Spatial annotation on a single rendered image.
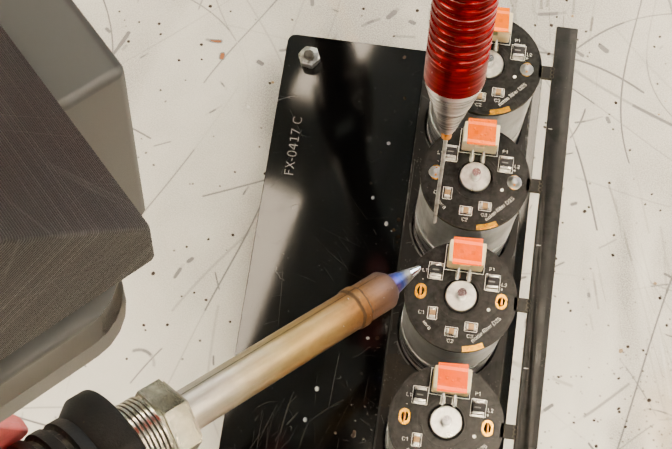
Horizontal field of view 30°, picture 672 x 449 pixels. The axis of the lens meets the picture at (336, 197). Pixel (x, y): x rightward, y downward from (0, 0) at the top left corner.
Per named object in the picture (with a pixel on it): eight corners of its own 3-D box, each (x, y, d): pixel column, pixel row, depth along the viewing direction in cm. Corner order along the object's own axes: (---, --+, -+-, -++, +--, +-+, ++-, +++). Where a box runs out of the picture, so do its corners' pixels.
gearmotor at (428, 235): (406, 272, 33) (415, 219, 28) (418, 184, 34) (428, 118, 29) (499, 285, 33) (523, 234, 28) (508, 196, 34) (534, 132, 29)
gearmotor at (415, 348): (392, 377, 32) (399, 341, 27) (405, 285, 33) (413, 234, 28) (487, 390, 32) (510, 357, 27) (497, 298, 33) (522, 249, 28)
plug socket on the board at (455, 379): (429, 403, 27) (431, 399, 27) (434, 364, 27) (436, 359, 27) (466, 409, 27) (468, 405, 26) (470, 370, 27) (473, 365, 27)
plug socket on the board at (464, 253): (444, 279, 28) (446, 272, 27) (449, 242, 28) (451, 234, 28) (480, 283, 28) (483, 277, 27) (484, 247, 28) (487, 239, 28)
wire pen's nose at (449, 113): (477, 109, 24) (486, 55, 23) (475, 155, 23) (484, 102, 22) (419, 104, 24) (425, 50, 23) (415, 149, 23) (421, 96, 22)
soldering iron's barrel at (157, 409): (353, 277, 26) (92, 433, 22) (379, 240, 25) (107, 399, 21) (396, 332, 25) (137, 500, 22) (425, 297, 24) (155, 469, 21)
